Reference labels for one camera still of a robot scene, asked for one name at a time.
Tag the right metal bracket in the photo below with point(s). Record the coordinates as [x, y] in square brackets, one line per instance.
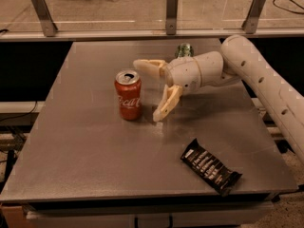
[249, 25]

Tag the red coke can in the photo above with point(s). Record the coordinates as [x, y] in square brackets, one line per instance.
[128, 86]

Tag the metal bracket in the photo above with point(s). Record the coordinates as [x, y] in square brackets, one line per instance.
[171, 16]
[249, 25]
[48, 26]

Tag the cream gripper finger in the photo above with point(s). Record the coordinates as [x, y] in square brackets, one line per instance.
[170, 98]
[153, 68]

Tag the green soda can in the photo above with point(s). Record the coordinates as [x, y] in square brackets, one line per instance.
[184, 50]

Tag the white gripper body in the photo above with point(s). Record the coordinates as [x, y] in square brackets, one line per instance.
[182, 74]

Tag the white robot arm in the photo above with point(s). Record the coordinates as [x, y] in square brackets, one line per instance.
[238, 59]

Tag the metal rail bar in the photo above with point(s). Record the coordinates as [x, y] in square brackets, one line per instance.
[119, 35]

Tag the left metal bracket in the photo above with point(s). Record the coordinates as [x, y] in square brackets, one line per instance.
[48, 26]

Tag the middle metal bracket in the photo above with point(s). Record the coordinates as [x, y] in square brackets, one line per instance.
[171, 16]

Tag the black snack bar wrapper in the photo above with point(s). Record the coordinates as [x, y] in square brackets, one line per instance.
[210, 168]

